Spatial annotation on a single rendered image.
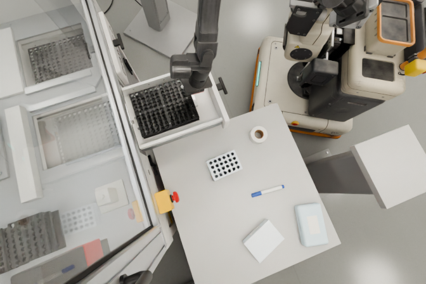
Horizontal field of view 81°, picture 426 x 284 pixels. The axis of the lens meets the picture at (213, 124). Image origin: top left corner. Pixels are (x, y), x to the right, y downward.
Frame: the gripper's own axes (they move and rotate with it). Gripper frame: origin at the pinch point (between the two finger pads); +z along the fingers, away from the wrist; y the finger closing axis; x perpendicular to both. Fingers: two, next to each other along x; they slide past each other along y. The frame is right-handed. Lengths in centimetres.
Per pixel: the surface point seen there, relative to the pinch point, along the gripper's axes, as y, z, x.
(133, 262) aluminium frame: -33, -33, -42
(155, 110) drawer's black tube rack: -14.8, 4.0, -1.9
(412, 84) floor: 193, 49, -21
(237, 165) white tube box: 9.5, 8.9, -31.7
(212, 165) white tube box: 0.4, 10.5, -28.0
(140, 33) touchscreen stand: 7, 90, 94
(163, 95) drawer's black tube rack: -9.4, 6.4, 4.2
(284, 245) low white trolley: 16, 10, -66
